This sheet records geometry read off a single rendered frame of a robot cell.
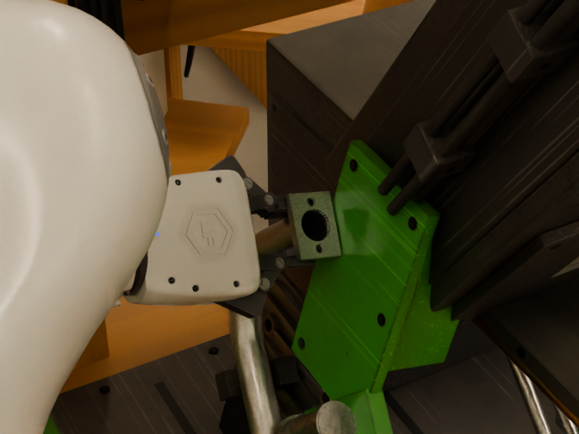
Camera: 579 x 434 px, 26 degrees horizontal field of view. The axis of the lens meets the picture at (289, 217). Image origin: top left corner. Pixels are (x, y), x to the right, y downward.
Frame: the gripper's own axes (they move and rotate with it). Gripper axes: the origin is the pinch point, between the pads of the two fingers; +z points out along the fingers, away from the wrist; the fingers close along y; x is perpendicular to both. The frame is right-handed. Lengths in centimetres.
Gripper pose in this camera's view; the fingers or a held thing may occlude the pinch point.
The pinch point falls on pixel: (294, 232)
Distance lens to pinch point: 103.0
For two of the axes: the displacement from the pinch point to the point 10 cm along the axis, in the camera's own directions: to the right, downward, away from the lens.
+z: 8.5, -0.6, 5.2
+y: -1.7, -9.7, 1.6
